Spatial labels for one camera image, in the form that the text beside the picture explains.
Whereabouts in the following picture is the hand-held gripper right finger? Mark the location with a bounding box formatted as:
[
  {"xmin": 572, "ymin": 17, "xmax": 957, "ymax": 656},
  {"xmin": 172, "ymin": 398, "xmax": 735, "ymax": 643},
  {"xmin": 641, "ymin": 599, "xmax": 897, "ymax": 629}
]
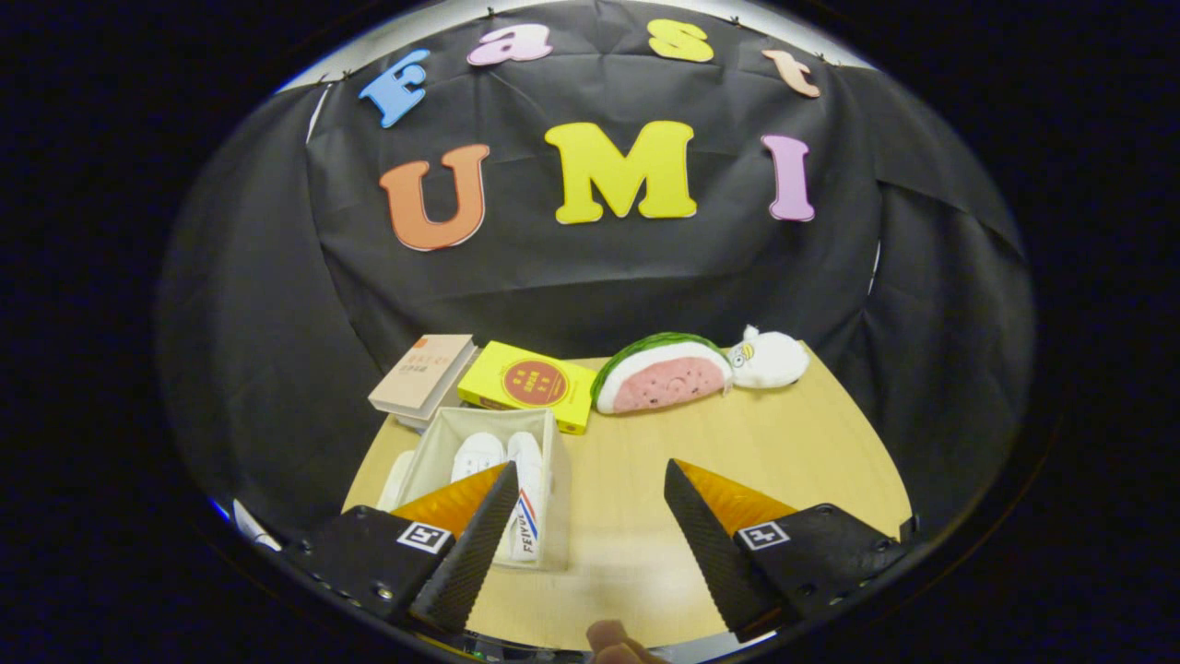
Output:
[{"xmin": 664, "ymin": 458, "xmax": 915, "ymax": 644}]

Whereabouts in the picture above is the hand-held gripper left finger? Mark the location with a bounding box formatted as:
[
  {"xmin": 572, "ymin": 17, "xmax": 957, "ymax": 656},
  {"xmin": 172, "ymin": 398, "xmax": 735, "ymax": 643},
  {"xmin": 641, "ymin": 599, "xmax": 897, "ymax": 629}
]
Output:
[{"xmin": 281, "ymin": 461, "xmax": 520, "ymax": 635}]

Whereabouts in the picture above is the white canvas shoe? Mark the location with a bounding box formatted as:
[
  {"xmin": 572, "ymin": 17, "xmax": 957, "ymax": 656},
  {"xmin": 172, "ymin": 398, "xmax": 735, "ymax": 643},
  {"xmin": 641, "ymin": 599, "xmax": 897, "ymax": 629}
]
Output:
[
  {"xmin": 504, "ymin": 432, "xmax": 548, "ymax": 563},
  {"xmin": 450, "ymin": 432, "xmax": 507, "ymax": 486}
]

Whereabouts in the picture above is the beige fabric storage box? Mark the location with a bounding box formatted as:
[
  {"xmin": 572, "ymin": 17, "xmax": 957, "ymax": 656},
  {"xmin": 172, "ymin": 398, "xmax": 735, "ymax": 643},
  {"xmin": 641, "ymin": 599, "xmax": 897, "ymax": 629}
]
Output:
[{"xmin": 376, "ymin": 407, "xmax": 573, "ymax": 572}]

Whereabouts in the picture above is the watermelon slice plush toy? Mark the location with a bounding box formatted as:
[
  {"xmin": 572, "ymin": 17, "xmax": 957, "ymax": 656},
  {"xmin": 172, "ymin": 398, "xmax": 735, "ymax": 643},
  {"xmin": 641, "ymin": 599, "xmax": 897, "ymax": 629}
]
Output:
[{"xmin": 591, "ymin": 332, "xmax": 735, "ymax": 415}]

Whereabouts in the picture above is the yellow book with red circle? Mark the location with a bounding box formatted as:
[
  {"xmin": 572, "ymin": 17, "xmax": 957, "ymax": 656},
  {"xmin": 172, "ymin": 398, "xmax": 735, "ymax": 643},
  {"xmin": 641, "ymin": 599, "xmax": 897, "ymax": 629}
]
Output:
[{"xmin": 457, "ymin": 341, "xmax": 598, "ymax": 435}]

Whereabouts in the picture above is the beige book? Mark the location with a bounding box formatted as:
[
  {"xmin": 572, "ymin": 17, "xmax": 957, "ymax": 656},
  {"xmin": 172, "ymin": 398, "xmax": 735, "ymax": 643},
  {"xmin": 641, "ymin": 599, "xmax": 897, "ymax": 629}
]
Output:
[{"xmin": 368, "ymin": 334, "xmax": 478, "ymax": 431}]

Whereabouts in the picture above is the white plush toy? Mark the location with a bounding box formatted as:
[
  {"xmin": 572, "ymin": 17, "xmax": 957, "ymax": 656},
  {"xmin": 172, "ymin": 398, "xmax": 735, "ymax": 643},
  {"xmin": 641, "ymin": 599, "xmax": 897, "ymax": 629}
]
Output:
[{"xmin": 726, "ymin": 325, "xmax": 811, "ymax": 389}]

